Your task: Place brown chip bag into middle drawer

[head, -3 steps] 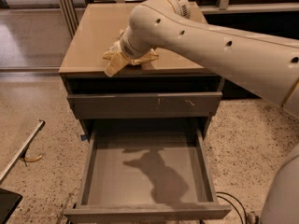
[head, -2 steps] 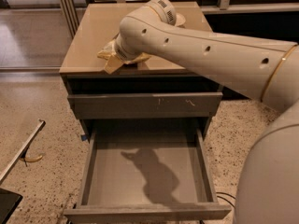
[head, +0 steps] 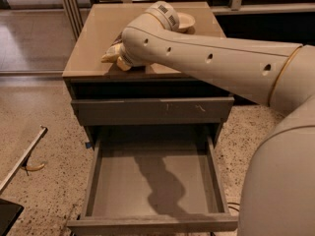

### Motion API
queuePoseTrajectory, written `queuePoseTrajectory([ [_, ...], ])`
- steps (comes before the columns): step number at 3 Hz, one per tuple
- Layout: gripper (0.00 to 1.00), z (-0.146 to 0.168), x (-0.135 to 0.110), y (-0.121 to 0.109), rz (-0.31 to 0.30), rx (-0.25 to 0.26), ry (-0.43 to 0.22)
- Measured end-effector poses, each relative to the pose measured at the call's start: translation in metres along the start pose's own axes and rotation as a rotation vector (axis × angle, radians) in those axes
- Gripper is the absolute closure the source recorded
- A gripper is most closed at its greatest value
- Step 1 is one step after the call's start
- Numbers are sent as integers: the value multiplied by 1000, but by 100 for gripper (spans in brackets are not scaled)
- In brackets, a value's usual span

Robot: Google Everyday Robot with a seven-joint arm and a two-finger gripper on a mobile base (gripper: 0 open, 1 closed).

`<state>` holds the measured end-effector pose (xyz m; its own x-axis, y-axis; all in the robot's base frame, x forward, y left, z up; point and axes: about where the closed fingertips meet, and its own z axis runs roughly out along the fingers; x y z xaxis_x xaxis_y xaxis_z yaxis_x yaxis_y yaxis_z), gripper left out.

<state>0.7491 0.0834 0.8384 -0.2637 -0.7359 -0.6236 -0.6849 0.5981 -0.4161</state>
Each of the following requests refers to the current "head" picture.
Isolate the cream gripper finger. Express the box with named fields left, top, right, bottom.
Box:
left=116, top=57, right=131, bottom=71

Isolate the brown chip bag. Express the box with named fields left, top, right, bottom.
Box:
left=101, top=33, right=122, bottom=63

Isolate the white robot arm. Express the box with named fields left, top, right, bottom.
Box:
left=120, top=2, right=315, bottom=236

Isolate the grey drawer cabinet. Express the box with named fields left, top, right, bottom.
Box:
left=63, top=3, right=232, bottom=144

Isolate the closed grey top drawer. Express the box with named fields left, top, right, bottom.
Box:
left=71, top=97, right=234, bottom=126

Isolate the open grey middle drawer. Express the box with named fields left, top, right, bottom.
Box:
left=67, top=138, right=237, bottom=236

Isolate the white paper bowl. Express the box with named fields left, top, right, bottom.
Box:
left=178, top=13, right=196, bottom=33

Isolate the metal chair leg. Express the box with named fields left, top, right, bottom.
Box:
left=0, top=126, right=48, bottom=195

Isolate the banana peel on floor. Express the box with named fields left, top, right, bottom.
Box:
left=21, top=163, right=45, bottom=172

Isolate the black chair seat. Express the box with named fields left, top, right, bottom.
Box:
left=0, top=199, right=24, bottom=236

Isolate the metal window frame rail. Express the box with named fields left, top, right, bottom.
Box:
left=62, top=0, right=83, bottom=39

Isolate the black cable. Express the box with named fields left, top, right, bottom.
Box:
left=227, top=202, right=241, bottom=213

